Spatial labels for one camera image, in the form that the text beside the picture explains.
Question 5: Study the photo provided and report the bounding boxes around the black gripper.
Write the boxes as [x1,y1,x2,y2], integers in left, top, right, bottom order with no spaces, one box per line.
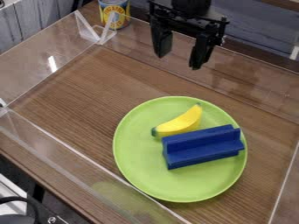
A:
[149,0,230,70]

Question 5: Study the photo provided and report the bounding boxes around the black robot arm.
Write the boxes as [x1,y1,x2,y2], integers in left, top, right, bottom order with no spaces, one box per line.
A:
[149,0,230,70]

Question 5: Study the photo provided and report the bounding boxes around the yellow toy banana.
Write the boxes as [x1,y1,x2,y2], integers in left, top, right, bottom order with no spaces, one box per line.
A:
[151,103,204,138]

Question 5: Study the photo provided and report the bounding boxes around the green round plate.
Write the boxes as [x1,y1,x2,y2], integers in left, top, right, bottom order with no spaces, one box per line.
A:
[113,96,249,203]

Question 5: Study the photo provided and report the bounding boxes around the yellow labelled tin can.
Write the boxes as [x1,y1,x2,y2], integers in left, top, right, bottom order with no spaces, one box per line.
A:
[98,0,131,30]

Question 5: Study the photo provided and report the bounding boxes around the blue plastic block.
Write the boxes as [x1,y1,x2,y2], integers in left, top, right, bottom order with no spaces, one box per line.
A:
[162,124,246,170]

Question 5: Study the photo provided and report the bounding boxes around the black device with knob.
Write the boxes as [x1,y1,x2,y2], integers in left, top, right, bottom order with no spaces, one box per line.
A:
[0,200,90,224]

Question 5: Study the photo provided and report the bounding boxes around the clear acrylic enclosure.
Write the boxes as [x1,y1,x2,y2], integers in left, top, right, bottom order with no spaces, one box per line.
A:
[0,10,299,224]

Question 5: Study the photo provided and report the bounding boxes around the black cable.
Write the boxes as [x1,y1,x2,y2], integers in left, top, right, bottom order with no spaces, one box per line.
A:
[0,196,42,220]

